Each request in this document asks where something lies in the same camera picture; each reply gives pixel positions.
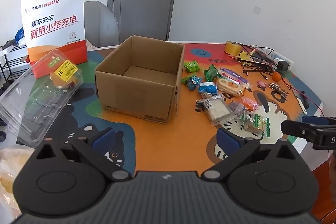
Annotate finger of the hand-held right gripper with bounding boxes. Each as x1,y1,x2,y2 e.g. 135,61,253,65
280,120,319,139
302,115,336,126

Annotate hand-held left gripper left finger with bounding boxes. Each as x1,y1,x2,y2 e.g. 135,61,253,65
34,127,132,182

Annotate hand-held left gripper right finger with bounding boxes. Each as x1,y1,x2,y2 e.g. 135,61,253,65
201,127,301,182

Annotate green and white snack packet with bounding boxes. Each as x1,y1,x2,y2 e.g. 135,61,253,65
241,111,271,138

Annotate small purple candy packet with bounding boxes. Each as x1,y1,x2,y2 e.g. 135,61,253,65
228,101,245,116

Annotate clear wafer packet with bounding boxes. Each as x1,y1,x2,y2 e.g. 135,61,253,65
196,95,235,125

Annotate orange candy packet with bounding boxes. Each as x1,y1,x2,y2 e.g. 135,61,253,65
240,97,259,111

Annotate orange rice cracker packet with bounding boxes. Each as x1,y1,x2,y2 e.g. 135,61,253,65
215,77,247,98

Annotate brown cardboard box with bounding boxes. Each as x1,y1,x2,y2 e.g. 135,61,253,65
94,35,185,124

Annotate red and white snack packet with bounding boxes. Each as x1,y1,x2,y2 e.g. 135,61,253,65
222,74,252,89

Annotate purple stick snack packet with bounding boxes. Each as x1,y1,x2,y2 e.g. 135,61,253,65
220,67,250,84

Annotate blue and green snack packet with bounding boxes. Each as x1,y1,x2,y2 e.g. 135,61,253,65
181,75,202,90

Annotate dark green snack packet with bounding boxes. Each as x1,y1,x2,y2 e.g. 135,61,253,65
203,64,222,82

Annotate light green snack packet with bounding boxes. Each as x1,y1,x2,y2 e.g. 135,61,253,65
183,60,200,73

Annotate white plastic stick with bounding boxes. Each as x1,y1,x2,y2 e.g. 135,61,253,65
295,94,307,115

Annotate bunch of keys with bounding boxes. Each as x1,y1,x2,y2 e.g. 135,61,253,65
266,82,289,101

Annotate colourful cartoon table mat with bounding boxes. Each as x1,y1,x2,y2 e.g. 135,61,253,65
16,42,323,172

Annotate white power strip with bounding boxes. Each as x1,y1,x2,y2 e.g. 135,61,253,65
266,51,294,69

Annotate clear plastic clamshell container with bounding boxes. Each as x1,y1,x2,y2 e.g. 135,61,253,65
0,49,84,148

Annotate black flat device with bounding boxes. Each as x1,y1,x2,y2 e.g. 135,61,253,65
253,48,271,59

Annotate yellow crumpled wrapper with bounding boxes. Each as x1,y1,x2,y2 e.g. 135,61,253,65
241,49,256,62

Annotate yellow tape roll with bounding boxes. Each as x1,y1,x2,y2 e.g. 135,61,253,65
224,41,242,56

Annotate translucent plastic bag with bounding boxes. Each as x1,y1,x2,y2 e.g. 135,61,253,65
0,145,34,219

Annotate grey chair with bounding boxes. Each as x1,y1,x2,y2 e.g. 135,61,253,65
84,0,119,49

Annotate black shoe rack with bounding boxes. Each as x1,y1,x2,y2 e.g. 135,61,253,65
0,40,29,88

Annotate white and orange paper bag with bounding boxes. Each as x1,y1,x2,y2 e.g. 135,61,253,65
20,0,88,79

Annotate blue bag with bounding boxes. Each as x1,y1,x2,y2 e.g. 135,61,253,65
15,27,27,47

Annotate red cable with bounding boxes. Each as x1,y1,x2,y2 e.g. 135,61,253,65
280,74,324,117

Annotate black wire stand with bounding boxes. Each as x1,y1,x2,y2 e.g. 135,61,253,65
238,56,273,76
234,42,275,80

